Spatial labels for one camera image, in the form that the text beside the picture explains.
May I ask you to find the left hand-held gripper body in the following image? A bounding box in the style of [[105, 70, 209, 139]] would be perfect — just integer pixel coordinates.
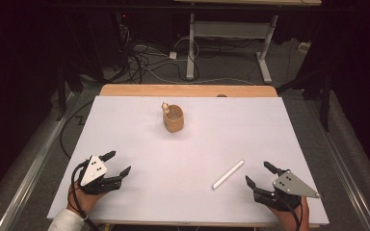
[[76, 154, 123, 196]]

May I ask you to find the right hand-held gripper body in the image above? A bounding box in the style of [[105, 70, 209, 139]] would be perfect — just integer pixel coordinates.
[[252, 169, 322, 213]]

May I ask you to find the white stick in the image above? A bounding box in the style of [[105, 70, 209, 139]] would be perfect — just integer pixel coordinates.
[[211, 159, 246, 191]]

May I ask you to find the wooden cup with small figure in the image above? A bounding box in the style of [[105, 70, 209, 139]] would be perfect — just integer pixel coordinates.
[[160, 101, 186, 134]]

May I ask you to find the person's left hand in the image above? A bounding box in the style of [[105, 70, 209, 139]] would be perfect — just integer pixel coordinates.
[[66, 179, 107, 219]]

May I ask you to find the person's right hand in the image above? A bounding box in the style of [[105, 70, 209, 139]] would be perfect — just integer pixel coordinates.
[[269, 195, 311, 231]]

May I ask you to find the white board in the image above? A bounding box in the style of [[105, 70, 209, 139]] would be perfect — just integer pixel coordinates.
[[46, 95, 330, 226]]

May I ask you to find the black stand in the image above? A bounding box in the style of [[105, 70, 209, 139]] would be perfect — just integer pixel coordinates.
[[276, 68, 334, 133]]

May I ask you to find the wooden table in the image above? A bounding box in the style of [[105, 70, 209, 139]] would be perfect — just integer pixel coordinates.
[[91, 83, 322, 230]]

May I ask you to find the white socket box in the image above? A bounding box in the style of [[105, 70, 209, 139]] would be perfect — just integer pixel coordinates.
[[297, 40, 312, 54]]

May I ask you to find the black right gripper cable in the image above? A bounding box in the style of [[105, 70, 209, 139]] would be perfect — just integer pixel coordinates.
[[276, 195, 304, 231]]

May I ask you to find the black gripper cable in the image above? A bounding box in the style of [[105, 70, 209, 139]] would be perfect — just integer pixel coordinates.
[[69, 159, 101, 231], [276, 195, 304, 231]]

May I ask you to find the thin black floor cable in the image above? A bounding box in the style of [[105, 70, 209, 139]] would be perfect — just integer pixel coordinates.
[[59, 99, 94, 160]]

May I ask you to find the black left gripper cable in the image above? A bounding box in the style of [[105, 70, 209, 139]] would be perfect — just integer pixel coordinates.
[[69, 159, 101, 231]]

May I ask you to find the metal floor rail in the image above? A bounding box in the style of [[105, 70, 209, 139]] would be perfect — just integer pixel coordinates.
[[304, 98, 370, 231], [0, 90, 82, 231]]

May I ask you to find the bundle of black cables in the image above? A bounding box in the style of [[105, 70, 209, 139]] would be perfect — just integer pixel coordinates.
[[109, 22, 191, 85]]

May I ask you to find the white floor cable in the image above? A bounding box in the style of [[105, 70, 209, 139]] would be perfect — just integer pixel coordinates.
[[131, 37, 258, 87]]

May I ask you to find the white frame desk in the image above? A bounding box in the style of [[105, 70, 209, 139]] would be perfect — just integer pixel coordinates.
[[172, 0, 323, 86]]

